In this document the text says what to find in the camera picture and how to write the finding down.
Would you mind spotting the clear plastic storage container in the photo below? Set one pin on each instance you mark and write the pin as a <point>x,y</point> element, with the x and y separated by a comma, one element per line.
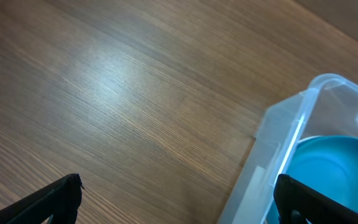
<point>329,106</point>

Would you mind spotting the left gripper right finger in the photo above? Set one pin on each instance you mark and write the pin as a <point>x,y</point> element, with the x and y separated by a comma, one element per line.
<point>297,203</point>

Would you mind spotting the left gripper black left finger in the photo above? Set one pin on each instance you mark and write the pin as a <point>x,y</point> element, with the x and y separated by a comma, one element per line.
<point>57,203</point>

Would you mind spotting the white label in container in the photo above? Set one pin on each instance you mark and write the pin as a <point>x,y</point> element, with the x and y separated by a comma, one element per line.
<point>249,208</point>

